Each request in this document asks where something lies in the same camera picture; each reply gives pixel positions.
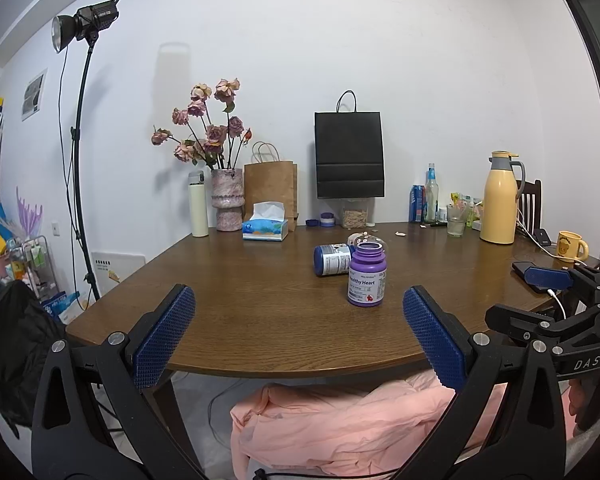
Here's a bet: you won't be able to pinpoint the blue pill bottle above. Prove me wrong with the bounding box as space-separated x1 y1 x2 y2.
313 244 352 278

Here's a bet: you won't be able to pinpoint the white floor board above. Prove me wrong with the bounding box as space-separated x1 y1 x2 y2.
91 252 146 288

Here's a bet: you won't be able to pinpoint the wire storage rack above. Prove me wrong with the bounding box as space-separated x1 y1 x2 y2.
7 235 59 302

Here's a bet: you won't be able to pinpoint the yellow thermos jug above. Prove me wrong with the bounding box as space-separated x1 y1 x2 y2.
480 151 526 245

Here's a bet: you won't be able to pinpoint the black paper bag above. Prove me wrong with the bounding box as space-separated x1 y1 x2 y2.
314 89 385 200

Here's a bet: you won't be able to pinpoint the pink jacket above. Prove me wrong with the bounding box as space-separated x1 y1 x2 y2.
229 372 512 478

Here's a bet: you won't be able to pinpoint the clear drinking glass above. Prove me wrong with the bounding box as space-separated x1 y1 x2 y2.
446 204 469 237

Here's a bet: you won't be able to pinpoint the clear plastic jar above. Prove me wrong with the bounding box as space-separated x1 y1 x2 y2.
347 231 385 247

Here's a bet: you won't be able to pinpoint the blue drink can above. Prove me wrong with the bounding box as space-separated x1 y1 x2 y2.
408 184 425 223

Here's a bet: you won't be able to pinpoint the glass bottle blue cap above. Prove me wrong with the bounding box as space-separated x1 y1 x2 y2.
424 162 439 223

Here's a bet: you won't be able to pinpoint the studio light on stand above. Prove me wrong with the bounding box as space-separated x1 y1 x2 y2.
50 0 120 301

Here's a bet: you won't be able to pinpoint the clear container of nuts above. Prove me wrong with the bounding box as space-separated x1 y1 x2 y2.
340 198 368 230

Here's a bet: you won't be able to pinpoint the dried pink flowers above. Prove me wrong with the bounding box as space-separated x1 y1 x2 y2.
150 78 252 170

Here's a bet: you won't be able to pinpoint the brown paper bag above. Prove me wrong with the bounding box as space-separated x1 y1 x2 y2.
244 141 298 232

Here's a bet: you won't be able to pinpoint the white charging cable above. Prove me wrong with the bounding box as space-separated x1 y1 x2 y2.
514 209 569 321

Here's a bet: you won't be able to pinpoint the wall picture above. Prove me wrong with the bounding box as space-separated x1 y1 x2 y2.
21 70 46 122

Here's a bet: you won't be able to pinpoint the black smartphone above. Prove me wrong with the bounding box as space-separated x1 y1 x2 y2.
512 261 552 294

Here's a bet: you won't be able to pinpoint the white thermos bottle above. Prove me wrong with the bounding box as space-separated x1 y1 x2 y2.
188 170 209 237

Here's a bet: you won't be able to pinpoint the pink ceramic vase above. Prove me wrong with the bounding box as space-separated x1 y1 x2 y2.
211 169 245 232

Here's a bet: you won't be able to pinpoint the small purple white jar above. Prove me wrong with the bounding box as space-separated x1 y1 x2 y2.
320 212 336 228

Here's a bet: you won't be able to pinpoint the purple pill bottle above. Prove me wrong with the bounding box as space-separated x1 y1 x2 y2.
347 242 387 308

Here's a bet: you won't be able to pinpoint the yellow mug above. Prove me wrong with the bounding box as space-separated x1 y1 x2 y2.
556 231 590 262

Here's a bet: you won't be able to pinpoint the right hand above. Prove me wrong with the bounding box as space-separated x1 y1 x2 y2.
569 376 600 432

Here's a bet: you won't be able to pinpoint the snack packets pile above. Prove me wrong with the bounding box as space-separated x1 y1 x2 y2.
448 192 483 228

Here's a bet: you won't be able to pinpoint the blue tissue box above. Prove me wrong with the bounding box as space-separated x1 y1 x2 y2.
242 202 288 242

